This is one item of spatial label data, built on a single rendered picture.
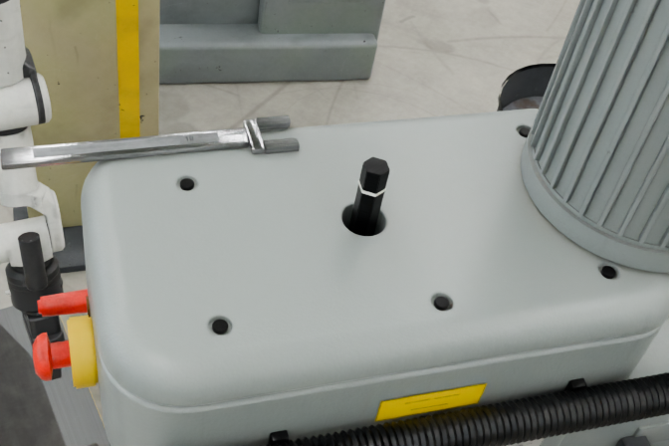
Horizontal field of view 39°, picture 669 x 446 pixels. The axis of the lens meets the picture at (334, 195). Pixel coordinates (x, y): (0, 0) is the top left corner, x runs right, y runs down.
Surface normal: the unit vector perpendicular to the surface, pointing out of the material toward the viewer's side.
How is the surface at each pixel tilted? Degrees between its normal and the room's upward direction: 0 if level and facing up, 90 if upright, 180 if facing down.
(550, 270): 0
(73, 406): 0
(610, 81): 90
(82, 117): 90
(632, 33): 90
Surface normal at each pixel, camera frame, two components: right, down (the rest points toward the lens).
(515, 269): 0.14, -0.70
